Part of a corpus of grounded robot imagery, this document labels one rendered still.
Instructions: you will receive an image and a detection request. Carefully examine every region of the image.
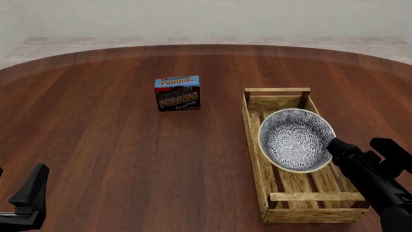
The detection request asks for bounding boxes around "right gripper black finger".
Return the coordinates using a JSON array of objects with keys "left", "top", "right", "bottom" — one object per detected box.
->
[
  {"left": 326, "top": 137, "right": 404, "bottom": 207},
  {"left": 370, "top": 137, "right": 412, "bottom": 174}
]

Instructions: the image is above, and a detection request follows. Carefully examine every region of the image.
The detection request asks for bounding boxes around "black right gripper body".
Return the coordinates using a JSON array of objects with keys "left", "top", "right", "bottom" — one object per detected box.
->
[{"left": 378, "top": 187, "right": 412, "bottom": 232}]

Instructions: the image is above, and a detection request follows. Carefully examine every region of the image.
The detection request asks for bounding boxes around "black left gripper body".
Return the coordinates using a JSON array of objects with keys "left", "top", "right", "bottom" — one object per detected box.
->
[{"left": 0, "top": 210, "right": 46, "bottom": 232}]

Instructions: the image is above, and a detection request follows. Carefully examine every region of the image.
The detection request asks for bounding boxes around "black white patterned bowl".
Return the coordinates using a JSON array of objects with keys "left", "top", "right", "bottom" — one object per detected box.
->
[{"left": 258, "top": 108, "right": 337, "bottom": 174}]

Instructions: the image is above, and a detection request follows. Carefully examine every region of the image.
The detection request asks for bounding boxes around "wooden slat tray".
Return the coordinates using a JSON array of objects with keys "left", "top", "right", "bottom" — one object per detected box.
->
[{"left": 241, "top": 87, "right": 371, "bottom": 224}]

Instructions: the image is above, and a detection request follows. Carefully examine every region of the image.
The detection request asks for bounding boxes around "chocolate pudding box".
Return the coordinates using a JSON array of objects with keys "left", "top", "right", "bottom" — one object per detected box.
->
[{"left": 153, "top": 75, "right": 201, "bottom": 112}]

